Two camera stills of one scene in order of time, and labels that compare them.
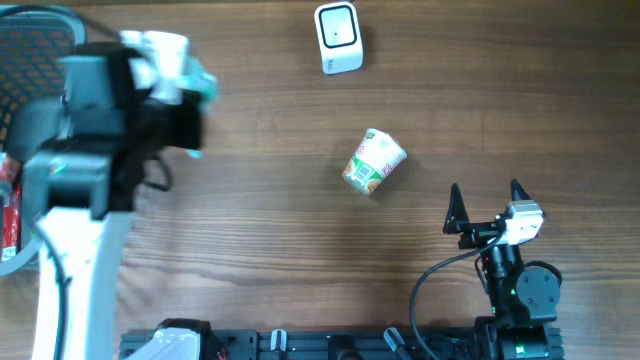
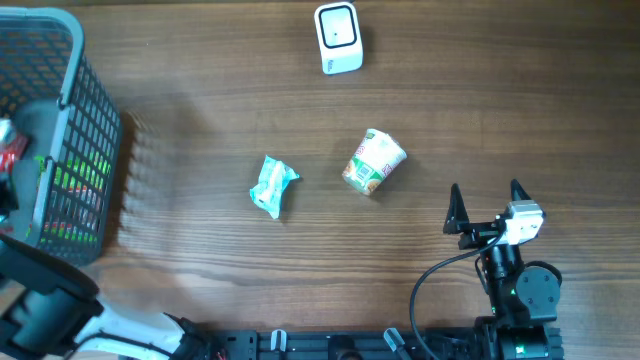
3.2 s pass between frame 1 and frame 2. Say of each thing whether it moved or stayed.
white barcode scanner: stayed
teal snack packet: moved
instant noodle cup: stayed
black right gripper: stayed
